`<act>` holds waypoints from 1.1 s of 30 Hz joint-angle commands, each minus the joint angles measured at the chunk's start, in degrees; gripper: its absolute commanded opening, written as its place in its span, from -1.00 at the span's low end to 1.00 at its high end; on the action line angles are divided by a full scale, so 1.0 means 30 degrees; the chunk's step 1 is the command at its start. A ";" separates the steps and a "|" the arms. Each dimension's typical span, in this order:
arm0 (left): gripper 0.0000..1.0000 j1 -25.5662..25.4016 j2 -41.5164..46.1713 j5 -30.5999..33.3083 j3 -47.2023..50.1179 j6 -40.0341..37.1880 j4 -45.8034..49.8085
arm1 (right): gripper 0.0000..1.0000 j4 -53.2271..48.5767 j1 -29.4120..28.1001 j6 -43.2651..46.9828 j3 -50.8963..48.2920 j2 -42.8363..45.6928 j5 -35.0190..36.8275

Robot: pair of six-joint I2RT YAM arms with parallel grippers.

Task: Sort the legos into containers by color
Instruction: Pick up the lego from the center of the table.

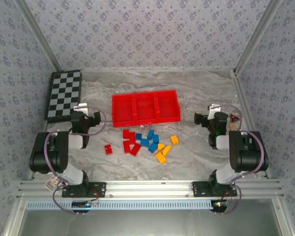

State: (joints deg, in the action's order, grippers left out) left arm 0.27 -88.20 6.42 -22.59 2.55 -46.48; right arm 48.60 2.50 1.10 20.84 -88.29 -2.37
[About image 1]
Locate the aluminium frame post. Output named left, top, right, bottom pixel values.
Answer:
left=234, top=0, right=284, bottom=74

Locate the controller circuit board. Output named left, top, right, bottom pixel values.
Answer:
left=212, top=199, right=231, bottom=210
left=72, top=200, right=99, bottom=210

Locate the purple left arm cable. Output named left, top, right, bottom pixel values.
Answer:
left=44, top=107, right=108, bottom=215

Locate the colourful sticker tag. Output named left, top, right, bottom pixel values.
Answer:
left=44, top=175, right=61, bottom=191

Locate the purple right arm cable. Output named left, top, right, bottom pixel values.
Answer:
left=215, top=104, right=266, bottom=215

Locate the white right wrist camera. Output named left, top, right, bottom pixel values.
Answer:
left=207, top=103, right=222, bottom=119

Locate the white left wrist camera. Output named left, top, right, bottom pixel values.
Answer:
left=73, top=103, right=89, bottom=115

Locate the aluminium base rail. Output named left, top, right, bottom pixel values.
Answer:
left=16, top=180, right=284, bottom=199

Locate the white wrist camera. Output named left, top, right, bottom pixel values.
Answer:
left=73, top=103, right=89, bottom=115
left=207, top=103, right=222, bottom=119

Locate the left controller circuit board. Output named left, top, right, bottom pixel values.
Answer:
left=72, top=200, right=99, bottom=210

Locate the black grey checkerboard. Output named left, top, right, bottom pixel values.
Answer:
left=44, top=70, right=83, bottom=124

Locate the grey metal panel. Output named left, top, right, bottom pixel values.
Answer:
left=21, top=208, right=285, bottom=236

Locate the light blue slotted cable duct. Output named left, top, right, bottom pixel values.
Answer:
left=27, top=199, right=213, bottom=210

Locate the right controller circuit board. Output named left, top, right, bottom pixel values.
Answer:
left=212, top=199, right=231, bottom=210

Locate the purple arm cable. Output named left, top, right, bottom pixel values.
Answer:
left=215, top=104, right=266, bottom=215
left=44, top=107, right=108, bottom=215

